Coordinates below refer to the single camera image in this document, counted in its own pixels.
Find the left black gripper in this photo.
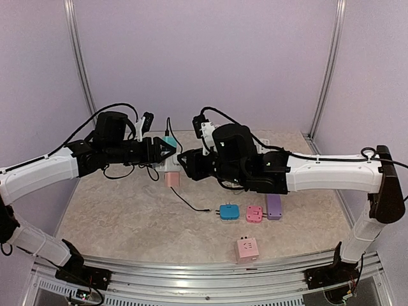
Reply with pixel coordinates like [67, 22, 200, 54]
[105, 135, 175, 164]

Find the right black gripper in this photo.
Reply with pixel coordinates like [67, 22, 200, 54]
[176, 148, 247, 187]

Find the teal usb charger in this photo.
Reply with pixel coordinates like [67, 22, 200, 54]
[163, 136, 177, 148]

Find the white cube socket adapter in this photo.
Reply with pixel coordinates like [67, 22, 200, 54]
[153, 154, 182, 172]

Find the pink charger plug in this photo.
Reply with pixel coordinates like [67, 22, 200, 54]
[164, 171, 180, 188]

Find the blue plug adapter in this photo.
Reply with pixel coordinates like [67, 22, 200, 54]
[215, 203, 240, 221]

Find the pink socket adapter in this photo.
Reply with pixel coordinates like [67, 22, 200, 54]
[245, 205, 264, 224]

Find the pink cube socket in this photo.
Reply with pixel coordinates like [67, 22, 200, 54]
[235, 237, 259, 264]

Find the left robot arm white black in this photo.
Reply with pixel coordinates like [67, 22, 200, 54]
[1, 105, 177, 284]

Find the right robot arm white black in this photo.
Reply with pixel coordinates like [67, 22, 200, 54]
[177, 113, 405, 283]

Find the white power strip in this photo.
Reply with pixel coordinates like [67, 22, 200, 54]
[254, 138, 270, 152]

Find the purple power strip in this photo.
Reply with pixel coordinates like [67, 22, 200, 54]
[266, 194, 282, 221]

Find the black usb cable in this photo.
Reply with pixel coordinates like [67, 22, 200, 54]
[101, 162, 212, 213]
[164, 117, 184, 154]

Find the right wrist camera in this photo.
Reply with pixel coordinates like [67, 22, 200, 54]
[192, 115, 216, 156]

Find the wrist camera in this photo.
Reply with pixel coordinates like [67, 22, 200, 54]
[192, 115, 216, 156]
[135, 112, 154, 142]

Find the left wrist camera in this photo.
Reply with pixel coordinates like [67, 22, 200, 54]
[135, 112, 154, 142]

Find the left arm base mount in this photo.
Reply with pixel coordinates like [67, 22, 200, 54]
[55, 239, 112, 290]

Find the front aluminium rail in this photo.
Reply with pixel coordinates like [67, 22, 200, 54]
[31, 250, 383, 306]

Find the left aluminium frame post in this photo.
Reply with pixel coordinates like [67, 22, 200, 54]
[63, 0, 97, 115]

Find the aluminium frame post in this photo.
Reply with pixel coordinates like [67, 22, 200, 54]
[308, 0, 347, 142]
[63, 0, 97, 115]

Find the right aluminium frame post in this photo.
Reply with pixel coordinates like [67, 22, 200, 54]
[308, 0, 347, 142]

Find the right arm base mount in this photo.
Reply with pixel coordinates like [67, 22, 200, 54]
[304, 242, 360, 289]

